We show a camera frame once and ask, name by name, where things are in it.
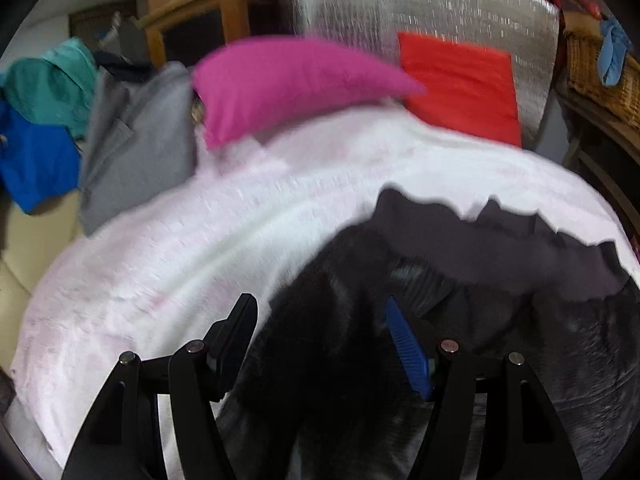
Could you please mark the red pillow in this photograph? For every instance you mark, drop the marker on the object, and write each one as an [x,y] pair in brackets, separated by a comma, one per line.
[465,90]

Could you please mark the light blue cloth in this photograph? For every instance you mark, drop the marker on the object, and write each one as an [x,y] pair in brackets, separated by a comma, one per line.
[614,52]

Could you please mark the pink pillow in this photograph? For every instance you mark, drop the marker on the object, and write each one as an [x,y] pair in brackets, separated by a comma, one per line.
[280,85]

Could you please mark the teal jacket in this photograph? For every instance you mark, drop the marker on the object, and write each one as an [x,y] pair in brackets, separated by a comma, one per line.
[45,90]

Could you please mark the blue jacket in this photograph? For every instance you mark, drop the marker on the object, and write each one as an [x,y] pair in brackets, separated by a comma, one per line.
[35,165]

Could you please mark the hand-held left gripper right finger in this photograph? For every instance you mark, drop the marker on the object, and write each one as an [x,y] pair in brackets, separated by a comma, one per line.
[407,347]

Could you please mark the wooden table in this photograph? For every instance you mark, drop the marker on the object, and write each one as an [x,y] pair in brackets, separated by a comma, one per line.
[610,145]

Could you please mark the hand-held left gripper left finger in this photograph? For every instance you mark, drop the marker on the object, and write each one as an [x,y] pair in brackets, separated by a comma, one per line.
[235,340]

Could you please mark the wicker basket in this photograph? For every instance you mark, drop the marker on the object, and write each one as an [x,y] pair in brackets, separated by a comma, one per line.
[585,70]

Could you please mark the grey garment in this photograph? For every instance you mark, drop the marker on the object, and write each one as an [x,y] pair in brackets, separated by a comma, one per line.
[140,150]

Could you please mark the silver foil insulation panel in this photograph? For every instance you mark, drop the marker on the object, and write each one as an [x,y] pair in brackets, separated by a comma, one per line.
[425,0]

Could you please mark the dark navy garment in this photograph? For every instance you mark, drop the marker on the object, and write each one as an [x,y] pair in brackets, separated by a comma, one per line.
[122,65]

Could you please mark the white fleece blanket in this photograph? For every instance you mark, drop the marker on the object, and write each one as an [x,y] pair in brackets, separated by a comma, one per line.
[200,235]

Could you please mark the cream sofa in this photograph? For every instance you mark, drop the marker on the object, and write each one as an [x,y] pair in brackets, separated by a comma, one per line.
[20,280]

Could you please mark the black puffer jacket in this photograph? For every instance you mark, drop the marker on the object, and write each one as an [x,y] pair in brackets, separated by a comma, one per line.
[350,335]

